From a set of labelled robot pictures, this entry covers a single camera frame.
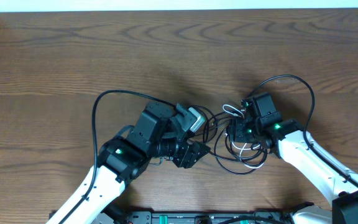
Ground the black usb cable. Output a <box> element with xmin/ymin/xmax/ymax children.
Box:
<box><xmin>194</xmin><ymin>105</ymin><xmax>269</xmax><ymax>175</ymax></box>

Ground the white usb cable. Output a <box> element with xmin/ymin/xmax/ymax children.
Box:
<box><xmin>222</xmin><ymin>104</ymin><xmax>265</xmax><ymax>170</ymax></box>

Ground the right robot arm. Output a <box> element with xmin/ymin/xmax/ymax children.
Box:
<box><xmin>227</xmin><ymin>93</ymin><xmax>358</xmax><ymax>223</ymax></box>

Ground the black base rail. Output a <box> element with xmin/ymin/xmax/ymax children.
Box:
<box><xmin>48</xmin><ymin>202</ymin><xmax>316</xmax><ymax>224</ymax></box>

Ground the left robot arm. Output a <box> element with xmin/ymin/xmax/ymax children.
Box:
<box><xmin>49</xmin><ymin>101</ymin><xmax>210</xmax><ymax>223</ymax></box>

